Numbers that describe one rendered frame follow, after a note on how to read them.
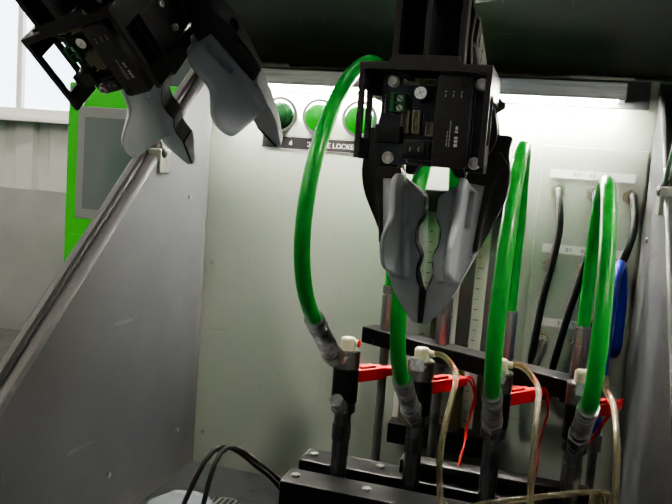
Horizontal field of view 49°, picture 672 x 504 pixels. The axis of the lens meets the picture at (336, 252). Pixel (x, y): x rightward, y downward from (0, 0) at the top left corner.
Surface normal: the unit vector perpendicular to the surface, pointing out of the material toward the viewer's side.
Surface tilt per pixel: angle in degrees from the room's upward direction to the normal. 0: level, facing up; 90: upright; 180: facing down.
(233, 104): 67
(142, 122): 91
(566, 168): 90
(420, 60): 90
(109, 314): 90
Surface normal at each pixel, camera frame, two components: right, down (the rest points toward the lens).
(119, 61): -0.26, 0.73
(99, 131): -0.29, 0.09
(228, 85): 0.74, -0.27
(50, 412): 0.96, 0.11
